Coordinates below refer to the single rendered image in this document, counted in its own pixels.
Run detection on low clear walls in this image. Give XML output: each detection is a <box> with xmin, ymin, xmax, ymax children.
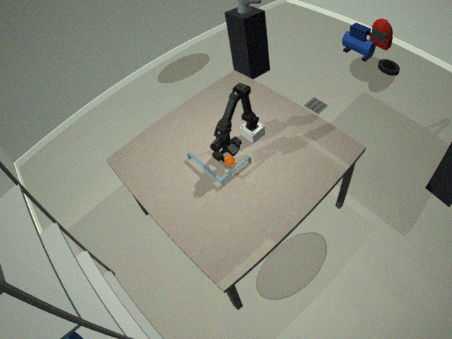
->
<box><xmin>188</xmin><ymin>154</ymin><xmax>251</xmax><ymax>187</ymax></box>

